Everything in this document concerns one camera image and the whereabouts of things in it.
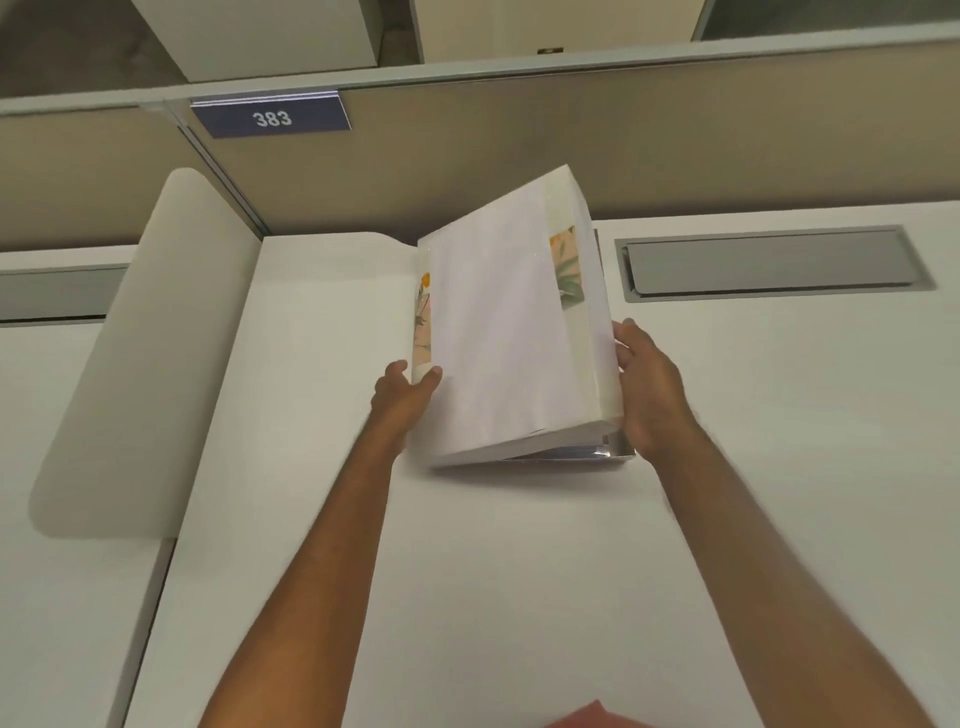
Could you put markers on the person's right hand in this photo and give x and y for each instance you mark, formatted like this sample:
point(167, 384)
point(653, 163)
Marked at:
point(652, 397)

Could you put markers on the person's left hand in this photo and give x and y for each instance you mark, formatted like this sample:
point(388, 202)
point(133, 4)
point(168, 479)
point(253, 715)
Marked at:
point(399, 401)

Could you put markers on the person's left thumb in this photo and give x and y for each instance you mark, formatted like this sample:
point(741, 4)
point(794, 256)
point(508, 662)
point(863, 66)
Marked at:
point(424, 379)

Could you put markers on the person's right thumb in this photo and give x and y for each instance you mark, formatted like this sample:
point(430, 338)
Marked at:
point(621, 343)

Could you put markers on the person's right forearm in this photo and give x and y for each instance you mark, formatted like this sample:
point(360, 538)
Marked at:
point(780, 585)

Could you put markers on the person's left forearm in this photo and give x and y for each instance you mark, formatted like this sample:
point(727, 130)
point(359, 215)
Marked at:
point(307, 570)

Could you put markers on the beige cubicle partition panel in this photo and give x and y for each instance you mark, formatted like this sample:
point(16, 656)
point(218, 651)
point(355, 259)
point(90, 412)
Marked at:
point(480, 150)

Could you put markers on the white curved desk divider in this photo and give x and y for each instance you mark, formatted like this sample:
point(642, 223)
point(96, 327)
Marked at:
point(146, 352)

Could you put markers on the blue desk number sign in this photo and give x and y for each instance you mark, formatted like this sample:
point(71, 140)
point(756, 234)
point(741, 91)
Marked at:
point(271, 115)

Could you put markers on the red garment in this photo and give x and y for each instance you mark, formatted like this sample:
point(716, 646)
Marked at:
point(581, 716)

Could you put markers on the white overhead cabinet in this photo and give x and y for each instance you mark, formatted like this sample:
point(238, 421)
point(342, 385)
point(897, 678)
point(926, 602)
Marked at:
point(277, 34)

